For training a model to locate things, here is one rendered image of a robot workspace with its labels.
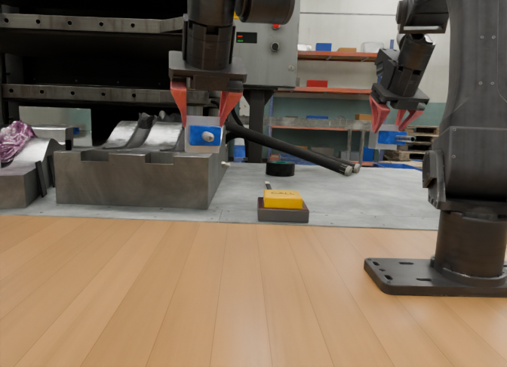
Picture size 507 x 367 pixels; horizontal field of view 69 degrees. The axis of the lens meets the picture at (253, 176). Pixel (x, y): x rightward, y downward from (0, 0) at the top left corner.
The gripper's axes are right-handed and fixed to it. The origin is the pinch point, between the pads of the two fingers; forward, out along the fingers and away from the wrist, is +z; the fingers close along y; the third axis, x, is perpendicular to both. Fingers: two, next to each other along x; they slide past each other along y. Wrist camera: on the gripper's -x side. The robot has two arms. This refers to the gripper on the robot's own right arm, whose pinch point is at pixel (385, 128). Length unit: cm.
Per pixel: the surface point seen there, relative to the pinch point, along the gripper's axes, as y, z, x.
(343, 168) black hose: -0.4, 20.9, -13.3
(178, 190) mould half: 44.6, 3.8, 17.3
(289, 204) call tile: 27.3, 0.2, 24.5
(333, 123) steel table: -115, 155, -279
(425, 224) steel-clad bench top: 5.5, 0.8, 28.6
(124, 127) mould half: 58, 11, -14
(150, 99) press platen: 57, 29, -65
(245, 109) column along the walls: -62, 285, -553
